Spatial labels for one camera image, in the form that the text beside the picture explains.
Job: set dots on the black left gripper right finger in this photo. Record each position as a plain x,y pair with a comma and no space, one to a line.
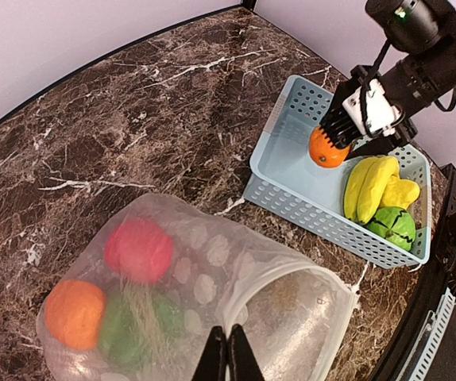
242,362

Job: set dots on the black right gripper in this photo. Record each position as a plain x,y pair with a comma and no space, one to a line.
344,131

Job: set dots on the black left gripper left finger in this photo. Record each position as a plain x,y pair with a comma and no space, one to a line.
213,361

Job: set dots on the yellow toy banana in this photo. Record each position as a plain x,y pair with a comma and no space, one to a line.
366,185

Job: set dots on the yellow toy pepper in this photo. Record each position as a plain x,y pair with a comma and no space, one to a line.
400,193

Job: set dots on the orange green toy mango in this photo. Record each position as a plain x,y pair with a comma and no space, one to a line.
323,152

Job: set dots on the green toy avocado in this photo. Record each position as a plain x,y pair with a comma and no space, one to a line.
136,327

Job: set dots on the clear dotted zip top bag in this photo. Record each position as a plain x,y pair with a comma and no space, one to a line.
294,312

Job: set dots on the red toy apple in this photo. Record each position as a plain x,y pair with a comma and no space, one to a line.
140,250

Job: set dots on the orange toy orange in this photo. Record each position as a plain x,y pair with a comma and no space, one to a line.
73,313

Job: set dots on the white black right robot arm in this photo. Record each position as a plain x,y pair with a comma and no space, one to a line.
417,63

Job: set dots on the green toy cabbage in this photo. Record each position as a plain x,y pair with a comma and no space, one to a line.
395,225

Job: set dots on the light blue perforated basket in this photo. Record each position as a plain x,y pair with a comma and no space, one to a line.
286,182

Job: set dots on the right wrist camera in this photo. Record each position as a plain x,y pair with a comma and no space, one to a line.
359,109

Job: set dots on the black front rail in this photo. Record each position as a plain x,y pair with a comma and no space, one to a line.
437,275

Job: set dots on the light blue cable duct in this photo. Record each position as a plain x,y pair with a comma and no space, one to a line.
430,338

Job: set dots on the black right corner post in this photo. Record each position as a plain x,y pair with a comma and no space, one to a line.
248,4

